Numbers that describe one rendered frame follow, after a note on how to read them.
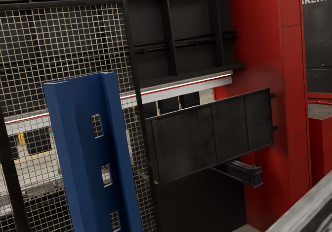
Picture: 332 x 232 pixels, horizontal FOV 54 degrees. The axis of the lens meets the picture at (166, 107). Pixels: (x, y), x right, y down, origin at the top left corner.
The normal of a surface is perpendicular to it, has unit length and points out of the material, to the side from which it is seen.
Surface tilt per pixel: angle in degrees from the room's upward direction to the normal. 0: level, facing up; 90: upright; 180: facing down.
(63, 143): 90
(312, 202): 55
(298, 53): 90
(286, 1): 90
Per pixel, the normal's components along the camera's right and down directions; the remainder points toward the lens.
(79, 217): -0.72, 0.23
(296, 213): 0.48, -0.51
